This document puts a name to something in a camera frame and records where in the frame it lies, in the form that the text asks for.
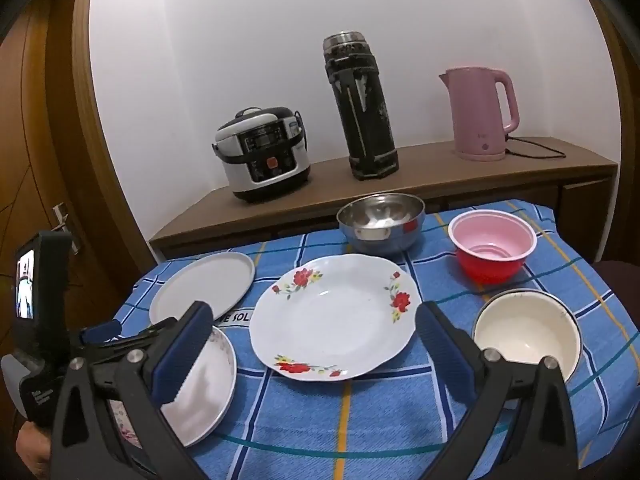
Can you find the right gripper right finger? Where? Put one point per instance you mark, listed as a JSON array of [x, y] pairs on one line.
[[540, 441]]

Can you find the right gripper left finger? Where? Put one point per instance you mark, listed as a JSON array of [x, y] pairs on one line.
[[108, 423]]

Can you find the white plate pink floral rim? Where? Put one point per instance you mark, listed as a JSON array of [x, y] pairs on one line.
[[206, 395]]

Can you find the white enamel bowl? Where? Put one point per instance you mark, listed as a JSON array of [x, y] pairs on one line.
[[526, 325]]

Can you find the red pink plastic bowl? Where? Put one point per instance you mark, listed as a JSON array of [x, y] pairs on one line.
[[491, 245]]

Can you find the white plate red flowers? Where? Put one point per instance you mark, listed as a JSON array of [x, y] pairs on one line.
[[335, 318]]

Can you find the stainless steel bowl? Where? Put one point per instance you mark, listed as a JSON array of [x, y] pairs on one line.
[[382, 224]]

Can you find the person's left hand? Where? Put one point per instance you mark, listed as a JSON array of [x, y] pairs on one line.
[[33, 445]]

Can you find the brown wooden door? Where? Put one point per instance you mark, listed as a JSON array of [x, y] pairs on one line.
[[32, 182]]

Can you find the plain white flat plate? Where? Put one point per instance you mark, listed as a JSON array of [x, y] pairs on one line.
[[220, 280]]

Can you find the dark red chair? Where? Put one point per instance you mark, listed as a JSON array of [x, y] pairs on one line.
[[624, 280]]

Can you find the blue checked tablecloth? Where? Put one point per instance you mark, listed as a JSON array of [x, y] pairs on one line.
[[391, 423]]

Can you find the brown wooden sideboard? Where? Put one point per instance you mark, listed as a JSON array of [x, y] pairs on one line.
[[430, 171]]

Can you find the white black rice cooker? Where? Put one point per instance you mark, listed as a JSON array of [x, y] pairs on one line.
[[264, 153]]

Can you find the pink electric kettle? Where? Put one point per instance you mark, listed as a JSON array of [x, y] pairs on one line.
[[479, 131]]

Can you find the black tall thermos flask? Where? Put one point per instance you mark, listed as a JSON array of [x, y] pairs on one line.
[[353, 74]]

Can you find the silver door handle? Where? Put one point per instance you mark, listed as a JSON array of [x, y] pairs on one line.
[[64, 225]]

